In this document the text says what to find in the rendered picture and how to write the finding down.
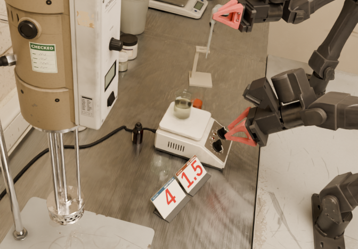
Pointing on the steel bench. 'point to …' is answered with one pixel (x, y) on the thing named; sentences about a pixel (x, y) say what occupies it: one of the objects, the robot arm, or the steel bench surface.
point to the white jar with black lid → (129, 45)
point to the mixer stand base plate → (76, 231)
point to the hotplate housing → (188, 146)
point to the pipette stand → (197, 79)
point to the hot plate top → (194, 131)
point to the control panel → (216, 141)
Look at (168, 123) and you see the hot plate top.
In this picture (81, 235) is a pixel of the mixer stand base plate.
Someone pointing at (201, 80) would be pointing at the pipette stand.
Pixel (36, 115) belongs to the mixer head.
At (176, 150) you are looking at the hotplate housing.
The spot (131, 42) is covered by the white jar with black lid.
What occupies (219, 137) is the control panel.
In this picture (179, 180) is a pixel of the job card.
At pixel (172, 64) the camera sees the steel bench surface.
